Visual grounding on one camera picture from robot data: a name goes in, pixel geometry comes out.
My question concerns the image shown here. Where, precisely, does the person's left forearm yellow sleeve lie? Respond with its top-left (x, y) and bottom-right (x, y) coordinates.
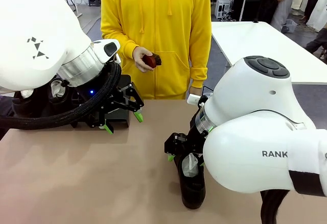
top-left (190, 30), bottom-right (212, 88)

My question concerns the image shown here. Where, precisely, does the person's right forearm yellow sleeve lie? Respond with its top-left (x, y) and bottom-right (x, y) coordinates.
top-left (100, 26), bottom-right (140, 57)

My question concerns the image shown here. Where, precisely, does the person's right hand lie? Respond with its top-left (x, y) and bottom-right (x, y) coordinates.
top-left (132, 46), bottom-right (154, 72)

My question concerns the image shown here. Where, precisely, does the thin black metal frame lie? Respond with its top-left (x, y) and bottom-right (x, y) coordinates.
top-left (202, 84), bottom-right (216, 98)

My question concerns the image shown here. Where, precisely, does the person's left hand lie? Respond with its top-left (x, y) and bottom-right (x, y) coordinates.
top-left (189, 86), bottom-right (204, 96)

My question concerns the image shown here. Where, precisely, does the red wooden shoe brush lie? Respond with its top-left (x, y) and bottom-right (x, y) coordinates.
top-left (142, 53), bottom-right (163, 71)

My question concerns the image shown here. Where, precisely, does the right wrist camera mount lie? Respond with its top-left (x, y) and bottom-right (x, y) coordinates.
top-left (187, 93), bottom-right (214, 106)

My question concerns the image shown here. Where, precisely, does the grey plastic bin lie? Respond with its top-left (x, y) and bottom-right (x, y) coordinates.
top-left (281, 18), bottom-right (298, 34)

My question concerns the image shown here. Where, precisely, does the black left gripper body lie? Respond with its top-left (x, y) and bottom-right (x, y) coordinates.
top-left (76, 70), bottom-right (129, 123)

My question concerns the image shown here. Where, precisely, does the crouching person in dark clothes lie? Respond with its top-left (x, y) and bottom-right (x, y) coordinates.
top-left (305, 27), bottom-right (327, 59)

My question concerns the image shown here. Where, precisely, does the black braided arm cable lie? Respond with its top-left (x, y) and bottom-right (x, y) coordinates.
top-left (0, 62), bottom-right (122, 132)
top-left (260, 188), bottom-right (291, 224)

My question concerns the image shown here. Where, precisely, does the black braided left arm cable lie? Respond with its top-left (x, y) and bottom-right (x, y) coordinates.
top-left (0, 62), bottom-right (122, 132)

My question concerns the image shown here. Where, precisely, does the white computer tower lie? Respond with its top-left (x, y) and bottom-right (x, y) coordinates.
top-left (215, 0), bottom-right (232, 20)

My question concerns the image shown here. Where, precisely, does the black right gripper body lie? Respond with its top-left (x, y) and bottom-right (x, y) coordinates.
top-left (182, 118), bottom-right (205, 156)

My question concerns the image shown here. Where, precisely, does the white table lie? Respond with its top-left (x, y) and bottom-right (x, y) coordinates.
top-left (211, 21), bottom-right (327, 85)

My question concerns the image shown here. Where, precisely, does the black velcro strap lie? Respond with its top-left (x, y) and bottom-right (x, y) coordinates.
top-left (288, 169), bottom-right (327, 197)

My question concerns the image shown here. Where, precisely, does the person in yellow hoodie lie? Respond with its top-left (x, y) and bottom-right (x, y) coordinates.
top-left (100, 0), bottom-right (212, 100)

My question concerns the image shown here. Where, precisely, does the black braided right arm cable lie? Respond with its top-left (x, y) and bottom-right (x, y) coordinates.
top-left (260, 188), bottom-right (291, 224)

